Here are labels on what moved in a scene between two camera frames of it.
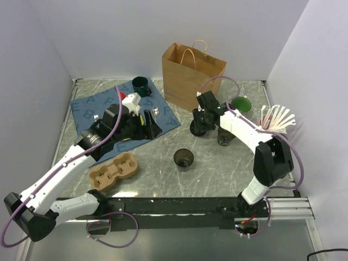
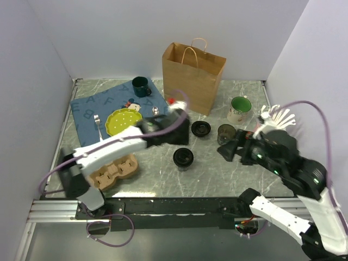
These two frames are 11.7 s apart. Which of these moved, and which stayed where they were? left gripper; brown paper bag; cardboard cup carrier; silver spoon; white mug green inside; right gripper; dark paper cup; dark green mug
Moved: right gripper; dark paper cup; left gripper
Stayed: brown paper bag; dark green mug; white mug green inside; cardboard cup carrier; silver spoon
